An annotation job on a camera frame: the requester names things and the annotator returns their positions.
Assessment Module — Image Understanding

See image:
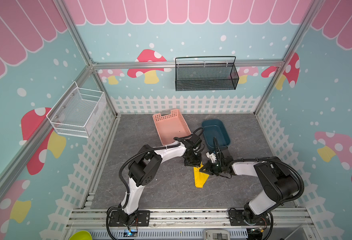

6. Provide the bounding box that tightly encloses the yellow paper napkin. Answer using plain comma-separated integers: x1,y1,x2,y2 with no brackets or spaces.
194,163,210,188

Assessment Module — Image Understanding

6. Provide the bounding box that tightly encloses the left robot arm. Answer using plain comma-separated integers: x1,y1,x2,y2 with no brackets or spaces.
106,127,204,228

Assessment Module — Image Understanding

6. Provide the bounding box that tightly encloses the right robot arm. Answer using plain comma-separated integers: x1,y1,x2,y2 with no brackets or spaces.
200,138,305,226

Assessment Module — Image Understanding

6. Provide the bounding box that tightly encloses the dark teal plastic tray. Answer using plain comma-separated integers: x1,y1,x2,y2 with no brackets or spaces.
202,119,231,151

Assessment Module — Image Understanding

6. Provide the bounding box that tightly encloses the pink perforated plastic basket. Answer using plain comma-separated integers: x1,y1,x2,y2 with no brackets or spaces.
153,109,191,146

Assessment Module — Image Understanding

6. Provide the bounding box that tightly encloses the green round object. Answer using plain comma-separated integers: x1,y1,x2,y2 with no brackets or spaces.
69,231,93,240

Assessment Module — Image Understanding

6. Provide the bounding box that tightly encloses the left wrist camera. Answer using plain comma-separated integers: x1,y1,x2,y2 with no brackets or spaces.
185,134,202,149

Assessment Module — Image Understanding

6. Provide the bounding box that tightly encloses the black wire mesh wall basket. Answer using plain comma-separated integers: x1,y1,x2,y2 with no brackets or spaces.
175,56,240,92

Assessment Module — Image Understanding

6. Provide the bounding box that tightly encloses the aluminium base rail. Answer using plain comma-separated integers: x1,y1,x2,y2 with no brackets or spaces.
62,207,320,240

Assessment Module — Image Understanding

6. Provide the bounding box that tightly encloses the white wire mesh wall basket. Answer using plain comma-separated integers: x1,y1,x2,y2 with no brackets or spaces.
46,82,107,138

